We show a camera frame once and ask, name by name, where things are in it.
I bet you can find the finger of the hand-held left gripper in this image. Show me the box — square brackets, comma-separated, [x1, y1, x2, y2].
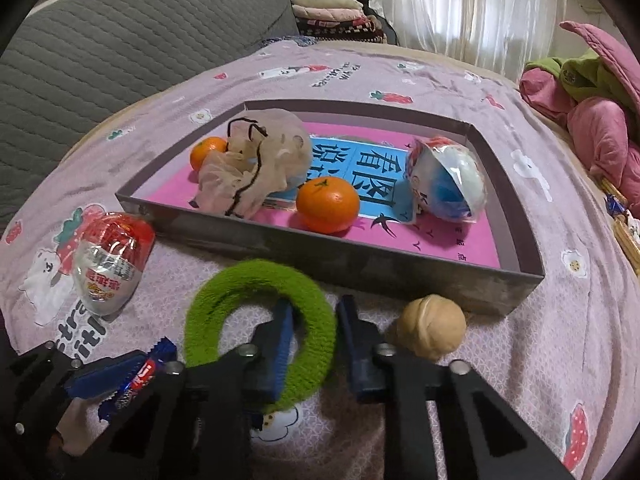
[10, 385, 103, 462]
[7, 341, 149, 402]

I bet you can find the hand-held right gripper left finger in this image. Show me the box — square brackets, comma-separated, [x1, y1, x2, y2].
[87, 300, 296, 480]

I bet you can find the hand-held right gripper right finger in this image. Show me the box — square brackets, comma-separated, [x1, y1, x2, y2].
[336, 294, 576, 480]

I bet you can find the blue candy bar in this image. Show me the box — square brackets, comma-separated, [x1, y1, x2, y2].
[97, 337, 179, 409]

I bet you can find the grey cardboard box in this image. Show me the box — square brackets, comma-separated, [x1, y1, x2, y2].
[116, 100, 545, 317]

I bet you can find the green knit ring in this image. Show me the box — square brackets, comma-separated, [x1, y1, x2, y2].
[182, 259, 337, 414]

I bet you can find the orange mandarin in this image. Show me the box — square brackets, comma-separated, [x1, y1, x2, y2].
[190, 136, 230, 172]
[296, 177, 361, 235]

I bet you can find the white blue toy egg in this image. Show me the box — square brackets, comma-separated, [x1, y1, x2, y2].
[404, 136, 488, 224]

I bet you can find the beige plastic bag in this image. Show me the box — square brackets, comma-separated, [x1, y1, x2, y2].
[189, 108, 314, 220]

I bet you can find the walnut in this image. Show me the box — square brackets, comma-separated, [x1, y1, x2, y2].
[397, 296, 467, 361]

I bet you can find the red wrapped toy egg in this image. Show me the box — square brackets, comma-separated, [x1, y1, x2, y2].
[72, 212, 156, 317]

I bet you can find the pink book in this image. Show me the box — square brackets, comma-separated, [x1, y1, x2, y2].
[137, 121, 502, 270]

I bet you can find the pink printed blanket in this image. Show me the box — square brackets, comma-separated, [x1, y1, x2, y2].
[0, 40, 640, 480]

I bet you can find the small blue wrapped candy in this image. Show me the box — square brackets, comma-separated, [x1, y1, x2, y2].
[604, 194, 629, 219]

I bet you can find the dark patterned folded blanket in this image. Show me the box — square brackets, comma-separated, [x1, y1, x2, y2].
[295, 15, 387, 46]

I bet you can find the pink quilt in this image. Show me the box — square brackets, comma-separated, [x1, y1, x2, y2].
[519, 21, 640, 206]

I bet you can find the grey quilted cover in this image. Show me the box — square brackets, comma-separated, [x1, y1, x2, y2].
[0, 0, 301, 234]

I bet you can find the pink folded blanket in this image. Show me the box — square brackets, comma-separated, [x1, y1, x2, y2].
[292, 4, 367, 24]

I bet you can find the beige folded blanket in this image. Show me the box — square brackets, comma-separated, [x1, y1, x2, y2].
[292, 0, 364, 11]

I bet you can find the white sheer curtain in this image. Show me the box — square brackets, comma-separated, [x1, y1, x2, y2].
[370, 0, 569, 81]

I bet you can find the green garment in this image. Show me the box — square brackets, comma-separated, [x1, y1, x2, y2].
[525, 55, 636, 117]

